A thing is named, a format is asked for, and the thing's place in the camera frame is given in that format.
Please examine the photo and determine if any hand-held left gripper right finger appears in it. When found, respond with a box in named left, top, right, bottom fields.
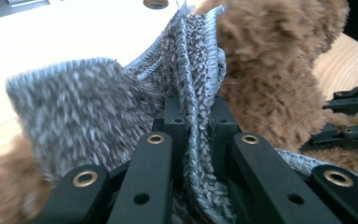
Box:
left=212, top=95, right=241, bottom=179

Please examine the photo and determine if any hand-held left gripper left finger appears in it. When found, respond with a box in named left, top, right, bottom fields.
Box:
left=151, top=94, right=190, bottom=188

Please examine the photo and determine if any brown teddy bear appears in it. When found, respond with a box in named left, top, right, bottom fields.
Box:
left=0, top=0, right=358, bottom=224

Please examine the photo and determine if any grey knitted garment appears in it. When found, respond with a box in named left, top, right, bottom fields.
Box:
left=5, top=1, right=358, bottom=224

